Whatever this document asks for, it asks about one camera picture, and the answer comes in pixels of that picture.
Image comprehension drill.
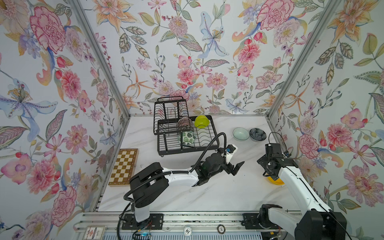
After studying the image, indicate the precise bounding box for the green leaf pattern bowl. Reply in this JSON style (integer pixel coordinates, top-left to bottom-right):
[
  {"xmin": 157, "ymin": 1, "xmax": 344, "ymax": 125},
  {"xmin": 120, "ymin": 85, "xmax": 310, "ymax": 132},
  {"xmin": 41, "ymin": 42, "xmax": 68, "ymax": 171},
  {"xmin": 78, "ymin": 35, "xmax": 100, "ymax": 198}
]
[{"xmin": 178, "ymin": 131, "xmax": 196, "ymax": 146}]

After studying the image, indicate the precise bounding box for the lime green bowl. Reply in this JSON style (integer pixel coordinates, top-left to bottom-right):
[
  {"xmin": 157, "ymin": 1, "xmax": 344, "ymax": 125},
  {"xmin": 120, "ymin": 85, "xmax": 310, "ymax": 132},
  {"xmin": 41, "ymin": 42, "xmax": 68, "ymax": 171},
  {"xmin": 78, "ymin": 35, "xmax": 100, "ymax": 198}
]
[{"xmin": 194, "ymin": 115, "xmax": 210, "ymax": 129}]

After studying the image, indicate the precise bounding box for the black wire dish rack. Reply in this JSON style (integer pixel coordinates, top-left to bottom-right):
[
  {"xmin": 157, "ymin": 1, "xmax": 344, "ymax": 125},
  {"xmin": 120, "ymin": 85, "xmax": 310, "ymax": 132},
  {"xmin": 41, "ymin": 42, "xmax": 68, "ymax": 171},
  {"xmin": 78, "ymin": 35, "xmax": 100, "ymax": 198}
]
[{"xmin": 153, "ymin": 96, "xmax": 220, "ymax": 157}]

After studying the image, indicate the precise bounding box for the pink striped bowl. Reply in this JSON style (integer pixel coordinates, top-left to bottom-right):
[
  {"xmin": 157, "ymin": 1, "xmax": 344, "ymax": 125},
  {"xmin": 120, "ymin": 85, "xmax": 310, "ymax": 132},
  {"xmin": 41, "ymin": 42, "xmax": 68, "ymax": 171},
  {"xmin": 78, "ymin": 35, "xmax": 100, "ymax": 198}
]
[{"xmin": 177, "ymin": 116, "xmax": 193, "ymax": 131}]

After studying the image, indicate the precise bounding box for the black white patterned bowl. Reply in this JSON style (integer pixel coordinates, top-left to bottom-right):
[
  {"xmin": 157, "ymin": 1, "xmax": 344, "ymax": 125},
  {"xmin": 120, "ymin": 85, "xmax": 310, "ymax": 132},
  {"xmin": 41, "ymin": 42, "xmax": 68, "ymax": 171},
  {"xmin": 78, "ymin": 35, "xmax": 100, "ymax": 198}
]
[{"xmin": 181, "ymin": 126, "xmax": 195, "ymax": 132}]

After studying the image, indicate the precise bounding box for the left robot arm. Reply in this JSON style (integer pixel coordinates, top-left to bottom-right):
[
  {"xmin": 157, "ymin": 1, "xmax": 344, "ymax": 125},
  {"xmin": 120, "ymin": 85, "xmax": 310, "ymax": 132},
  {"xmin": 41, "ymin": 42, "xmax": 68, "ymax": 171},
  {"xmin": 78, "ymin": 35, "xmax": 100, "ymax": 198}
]
[{"xmin": 124, "ymin": 151, "xmax": 245, "ymax": 223}]

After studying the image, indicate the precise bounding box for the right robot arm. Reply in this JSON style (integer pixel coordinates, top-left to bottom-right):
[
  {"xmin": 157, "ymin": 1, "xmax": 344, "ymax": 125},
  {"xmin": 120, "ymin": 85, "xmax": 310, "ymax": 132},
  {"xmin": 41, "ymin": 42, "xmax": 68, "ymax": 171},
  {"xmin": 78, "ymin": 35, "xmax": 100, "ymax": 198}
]
[{"xmin": 257, "ymin": 143, "xmax": 349, "ymax": 240}]

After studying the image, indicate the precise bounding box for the yellow bowl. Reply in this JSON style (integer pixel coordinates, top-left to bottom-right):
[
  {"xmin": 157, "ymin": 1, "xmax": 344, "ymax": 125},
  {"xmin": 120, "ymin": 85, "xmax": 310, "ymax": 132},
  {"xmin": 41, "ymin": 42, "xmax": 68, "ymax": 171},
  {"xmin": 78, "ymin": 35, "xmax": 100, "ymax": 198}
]
[{"xmin": 267, "ymin": 177, "xmax": 285, "ymax": 186}]

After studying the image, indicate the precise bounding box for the dark blue grey bowl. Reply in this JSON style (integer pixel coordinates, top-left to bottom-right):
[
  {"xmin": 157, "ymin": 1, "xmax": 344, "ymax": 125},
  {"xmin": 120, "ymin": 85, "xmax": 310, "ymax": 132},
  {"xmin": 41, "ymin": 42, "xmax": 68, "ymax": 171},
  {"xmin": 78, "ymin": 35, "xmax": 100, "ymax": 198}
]
[{"xmin": 249, "ymin": 128, "xmax": 267, "ymax": 142}]

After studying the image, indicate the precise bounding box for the pale celadon bowl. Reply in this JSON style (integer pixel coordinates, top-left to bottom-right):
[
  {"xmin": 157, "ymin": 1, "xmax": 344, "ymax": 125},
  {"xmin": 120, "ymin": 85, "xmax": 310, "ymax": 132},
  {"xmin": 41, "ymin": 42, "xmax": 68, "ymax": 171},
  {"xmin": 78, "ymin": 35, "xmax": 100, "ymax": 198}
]
[{"xmin": 233, "ymin": 127, "xmax": 250, "ymax": 141}]

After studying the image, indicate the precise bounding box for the white round knob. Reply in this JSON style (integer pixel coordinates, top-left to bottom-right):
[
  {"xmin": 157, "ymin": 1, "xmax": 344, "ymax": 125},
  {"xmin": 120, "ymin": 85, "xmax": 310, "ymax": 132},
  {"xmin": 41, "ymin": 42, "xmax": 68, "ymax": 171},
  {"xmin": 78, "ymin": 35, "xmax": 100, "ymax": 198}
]
[{"xmin": 183, "ymin": 227, "xmax": 192, "ymax": 237}]

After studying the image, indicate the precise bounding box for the wooden chessboard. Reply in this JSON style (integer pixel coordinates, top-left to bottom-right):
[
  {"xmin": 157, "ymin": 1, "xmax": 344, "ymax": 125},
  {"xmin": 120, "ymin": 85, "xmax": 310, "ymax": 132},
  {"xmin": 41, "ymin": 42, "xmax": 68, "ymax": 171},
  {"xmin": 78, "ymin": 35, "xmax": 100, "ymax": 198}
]
[{"xmin": 108, "ymin": 149, "xmax": 139, "ymax": 187}]

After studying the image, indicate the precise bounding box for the red white label sticker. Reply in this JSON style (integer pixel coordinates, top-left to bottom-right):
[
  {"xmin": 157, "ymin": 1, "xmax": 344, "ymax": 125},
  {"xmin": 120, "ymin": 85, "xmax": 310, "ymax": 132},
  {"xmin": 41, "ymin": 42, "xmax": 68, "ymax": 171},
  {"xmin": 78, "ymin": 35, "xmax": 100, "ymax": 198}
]
[{"xmin": 82, "ymin": 226, "xmax": 107, "ymax": 240}]

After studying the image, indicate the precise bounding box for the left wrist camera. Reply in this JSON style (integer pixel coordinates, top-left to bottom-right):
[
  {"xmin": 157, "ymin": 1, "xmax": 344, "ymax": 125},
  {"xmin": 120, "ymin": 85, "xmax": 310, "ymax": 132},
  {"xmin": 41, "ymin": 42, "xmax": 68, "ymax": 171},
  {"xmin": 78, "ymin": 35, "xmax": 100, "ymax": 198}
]
[{"xmin": 225, "ymin": 145, "xmax": 238, "ymax": 165}]

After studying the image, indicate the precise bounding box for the left black corrugated cable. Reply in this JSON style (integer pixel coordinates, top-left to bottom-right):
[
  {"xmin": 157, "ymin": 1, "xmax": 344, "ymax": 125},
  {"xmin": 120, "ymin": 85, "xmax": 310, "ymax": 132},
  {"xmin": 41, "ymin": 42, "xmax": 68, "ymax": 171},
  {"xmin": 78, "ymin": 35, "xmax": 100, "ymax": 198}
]
[{"xmin": 123, "ymin": 132, "xmax": 228, "ymax": 202}]

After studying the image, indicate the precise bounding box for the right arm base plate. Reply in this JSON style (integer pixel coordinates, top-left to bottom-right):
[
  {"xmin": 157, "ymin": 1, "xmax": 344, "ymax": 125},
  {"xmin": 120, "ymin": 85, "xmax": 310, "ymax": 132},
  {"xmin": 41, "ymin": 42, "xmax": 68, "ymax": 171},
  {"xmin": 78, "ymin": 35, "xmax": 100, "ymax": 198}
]
[{"xmin": 241, "ymin": 213, "xmax": 271, "ymax": 230}]

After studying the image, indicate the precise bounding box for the black ring marker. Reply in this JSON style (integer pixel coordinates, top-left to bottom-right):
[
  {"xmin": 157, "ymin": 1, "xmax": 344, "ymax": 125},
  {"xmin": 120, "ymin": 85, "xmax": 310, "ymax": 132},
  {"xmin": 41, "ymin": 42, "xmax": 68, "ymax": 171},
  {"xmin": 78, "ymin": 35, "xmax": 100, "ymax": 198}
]
[{"xmin": 217, "ymin": 225, "xmax": 226, "ymax": 235}]

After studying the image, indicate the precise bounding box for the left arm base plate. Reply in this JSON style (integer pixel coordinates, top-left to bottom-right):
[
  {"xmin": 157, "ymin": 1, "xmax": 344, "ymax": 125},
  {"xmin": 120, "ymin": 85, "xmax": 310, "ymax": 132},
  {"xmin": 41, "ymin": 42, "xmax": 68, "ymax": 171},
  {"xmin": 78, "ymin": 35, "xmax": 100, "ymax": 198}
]
[{"xmin": 121, "ymin": 214, "xmax": 164, "ymax": 230}]

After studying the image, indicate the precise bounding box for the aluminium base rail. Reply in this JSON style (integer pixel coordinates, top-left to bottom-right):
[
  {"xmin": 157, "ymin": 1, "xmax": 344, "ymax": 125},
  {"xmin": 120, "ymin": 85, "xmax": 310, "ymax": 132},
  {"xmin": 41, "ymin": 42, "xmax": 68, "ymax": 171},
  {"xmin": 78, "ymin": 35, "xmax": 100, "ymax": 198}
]
[{"xmin": 73, "ymin": 212, "xmax": 294, "ymax": 240}]

